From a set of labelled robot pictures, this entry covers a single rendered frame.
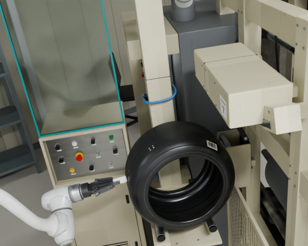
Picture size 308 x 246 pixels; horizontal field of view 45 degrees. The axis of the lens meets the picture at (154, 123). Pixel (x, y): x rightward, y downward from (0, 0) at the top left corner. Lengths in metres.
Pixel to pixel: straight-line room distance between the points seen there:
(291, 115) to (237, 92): 0.20
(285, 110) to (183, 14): 1.27
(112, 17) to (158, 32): 3.17
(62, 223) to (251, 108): 1.05
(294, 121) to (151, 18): 0.87
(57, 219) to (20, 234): 1.94
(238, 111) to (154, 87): 0.68
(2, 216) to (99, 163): 1.78
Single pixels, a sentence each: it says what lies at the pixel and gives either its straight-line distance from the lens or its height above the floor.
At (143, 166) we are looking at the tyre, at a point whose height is 1.35.
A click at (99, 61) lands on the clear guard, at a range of 2.27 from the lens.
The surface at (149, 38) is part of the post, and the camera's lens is 1.92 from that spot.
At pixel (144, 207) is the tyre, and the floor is 1.13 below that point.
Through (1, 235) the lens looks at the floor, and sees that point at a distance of 3.93.
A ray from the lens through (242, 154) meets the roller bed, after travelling 2.24.
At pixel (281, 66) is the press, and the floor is 0.48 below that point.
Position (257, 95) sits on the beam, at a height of 1.76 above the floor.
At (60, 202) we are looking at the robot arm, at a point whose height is 1.21.
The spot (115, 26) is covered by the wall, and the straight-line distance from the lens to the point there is 5.10.
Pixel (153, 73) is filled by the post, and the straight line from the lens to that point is 1.98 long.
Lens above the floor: 2.36
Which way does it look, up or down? 27 degrees down
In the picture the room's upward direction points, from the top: 8 degrees counter-clockwise
